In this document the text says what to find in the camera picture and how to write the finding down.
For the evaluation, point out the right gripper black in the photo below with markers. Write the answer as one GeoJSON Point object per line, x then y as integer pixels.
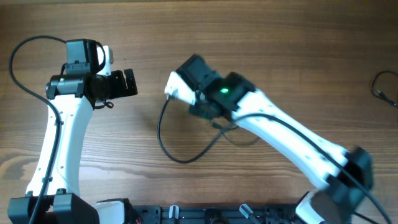
{"type": "Point", "coordinates": [203, 109]}

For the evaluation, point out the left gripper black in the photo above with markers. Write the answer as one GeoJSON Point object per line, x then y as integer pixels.
{"type": "Point", "coordinates": [120, 89]}

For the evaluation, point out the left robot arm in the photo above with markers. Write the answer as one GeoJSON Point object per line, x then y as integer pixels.
{"type": "Point", "coordinates": [85, 83]}

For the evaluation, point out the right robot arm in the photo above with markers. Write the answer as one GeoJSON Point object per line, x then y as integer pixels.
{"type": "Point", "coordinates": [342, 178]}

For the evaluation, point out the right grey spring clamp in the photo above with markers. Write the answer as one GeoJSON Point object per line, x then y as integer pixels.
{"type": "Point", "coordinates": [246, 211]}

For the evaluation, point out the grey spring clamp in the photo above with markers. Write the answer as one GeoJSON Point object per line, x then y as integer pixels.
{"type": "Point", "coordinates": [246, 211]}
{"type": "Point", "coordinates": [174, 212]}

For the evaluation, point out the left grey spring clamp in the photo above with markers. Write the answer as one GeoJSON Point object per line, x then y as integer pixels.
{"type": "Point", "coordinates": [174, 212]}

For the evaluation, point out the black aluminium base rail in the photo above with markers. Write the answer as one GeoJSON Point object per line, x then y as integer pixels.
{"type": "Point", "coordinates": [278, 214]}

